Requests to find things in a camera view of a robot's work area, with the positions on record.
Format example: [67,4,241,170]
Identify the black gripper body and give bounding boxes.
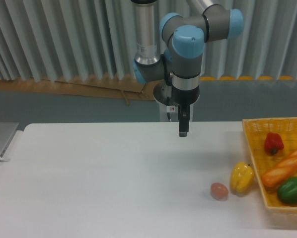
[172,87,200,105]

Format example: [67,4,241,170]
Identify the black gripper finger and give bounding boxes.
[184,105,190,136]
[178,105,184,137]

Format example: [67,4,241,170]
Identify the orange baguette bread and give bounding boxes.
[261,149,297,187]

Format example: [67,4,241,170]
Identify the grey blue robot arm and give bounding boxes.
[132,0,244,137]

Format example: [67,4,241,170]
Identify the brown cardboard sheet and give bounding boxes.
[0,76,158,105]

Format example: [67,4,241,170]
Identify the yellow bell pepper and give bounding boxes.
[229,162,255,193]

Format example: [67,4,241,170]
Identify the brown egg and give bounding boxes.
[211,182,228,199]

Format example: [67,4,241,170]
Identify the red bell pepper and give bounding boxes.
[264,132,284,155]

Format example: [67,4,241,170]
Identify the yellow wicker basket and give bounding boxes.
[242,117,297,215]

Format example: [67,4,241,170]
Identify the green bell pepper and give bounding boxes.
[277,177,297,204]

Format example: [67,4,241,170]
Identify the black cable on pedestal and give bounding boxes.
[166,97,173,122]

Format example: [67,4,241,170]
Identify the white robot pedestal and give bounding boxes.
[153,80,196,122]

